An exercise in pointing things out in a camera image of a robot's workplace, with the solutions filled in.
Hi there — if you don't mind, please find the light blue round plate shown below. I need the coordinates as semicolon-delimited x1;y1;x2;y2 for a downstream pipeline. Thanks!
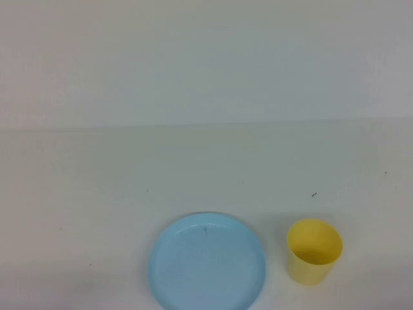
147;211;268;310

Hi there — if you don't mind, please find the yellow plastic cup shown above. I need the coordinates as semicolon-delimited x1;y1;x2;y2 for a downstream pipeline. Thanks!
286;218;343;287

